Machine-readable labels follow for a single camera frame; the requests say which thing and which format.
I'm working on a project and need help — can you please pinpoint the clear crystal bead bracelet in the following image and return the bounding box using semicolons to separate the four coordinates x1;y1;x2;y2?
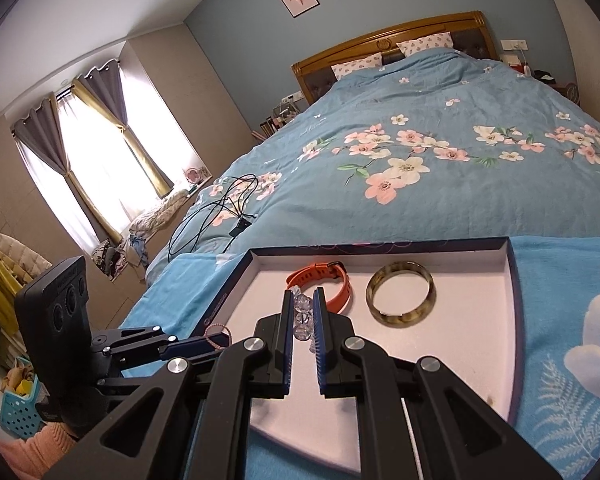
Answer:
288;286;320;354

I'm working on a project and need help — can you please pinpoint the tortoiseshell bangle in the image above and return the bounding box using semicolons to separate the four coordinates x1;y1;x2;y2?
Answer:
365;260;437;328

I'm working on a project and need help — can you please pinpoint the pink sleeved left forearm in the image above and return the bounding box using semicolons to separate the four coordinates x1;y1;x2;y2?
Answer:
0;422;78;480

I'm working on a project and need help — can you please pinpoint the right window curtain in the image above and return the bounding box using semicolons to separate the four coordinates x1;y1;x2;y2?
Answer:
71;60;174;198

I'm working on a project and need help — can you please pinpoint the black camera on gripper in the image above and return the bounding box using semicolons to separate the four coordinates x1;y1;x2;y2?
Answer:
15;256;96;428

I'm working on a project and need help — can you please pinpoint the right patterned pillow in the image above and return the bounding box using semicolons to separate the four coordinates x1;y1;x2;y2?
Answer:
396;32;454;58

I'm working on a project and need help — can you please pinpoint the left patterned pillow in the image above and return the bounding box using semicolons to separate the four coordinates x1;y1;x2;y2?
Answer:
332;53;382;80

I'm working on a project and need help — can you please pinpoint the orange smart watch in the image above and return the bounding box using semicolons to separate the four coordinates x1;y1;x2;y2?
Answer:
285;261;353;314

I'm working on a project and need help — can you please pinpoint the blue floral duvet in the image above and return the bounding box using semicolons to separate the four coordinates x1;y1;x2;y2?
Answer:
146;48;600;278

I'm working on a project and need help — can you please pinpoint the black cable on bed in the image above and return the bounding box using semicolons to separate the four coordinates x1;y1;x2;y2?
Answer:
166;173;261;265

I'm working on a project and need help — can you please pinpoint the dark blue shallow box tray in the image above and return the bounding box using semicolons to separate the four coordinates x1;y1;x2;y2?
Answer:
194;238;522;472

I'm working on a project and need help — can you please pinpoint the wall power outlet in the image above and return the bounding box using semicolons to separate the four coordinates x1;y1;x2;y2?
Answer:
501;39;529;52

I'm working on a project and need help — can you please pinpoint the wooden headboard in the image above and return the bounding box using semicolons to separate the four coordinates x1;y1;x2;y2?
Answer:
291;11;500;104

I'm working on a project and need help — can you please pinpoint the teal plastic basket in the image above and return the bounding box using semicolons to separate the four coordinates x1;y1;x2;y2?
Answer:
0;356;43;440

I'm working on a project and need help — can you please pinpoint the bright blue floral blanket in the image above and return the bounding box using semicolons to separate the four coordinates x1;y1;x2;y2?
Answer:
121;236;600;479

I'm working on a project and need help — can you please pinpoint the pink desk fan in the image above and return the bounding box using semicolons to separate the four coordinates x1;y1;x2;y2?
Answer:
184;167;208;185

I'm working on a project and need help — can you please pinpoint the window curtain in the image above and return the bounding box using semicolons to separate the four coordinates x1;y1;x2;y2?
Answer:
12;94;122;252
71;60;174;198

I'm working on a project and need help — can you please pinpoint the left window curtain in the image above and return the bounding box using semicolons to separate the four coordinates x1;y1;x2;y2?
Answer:
12;94;122;252

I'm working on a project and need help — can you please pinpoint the clothes pile on windowsill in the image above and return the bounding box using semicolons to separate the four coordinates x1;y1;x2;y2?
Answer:
91;190;189;280

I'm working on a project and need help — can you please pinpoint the patterned pillow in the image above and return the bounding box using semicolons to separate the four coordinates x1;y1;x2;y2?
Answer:
332;53;382;80
396;32;454;58

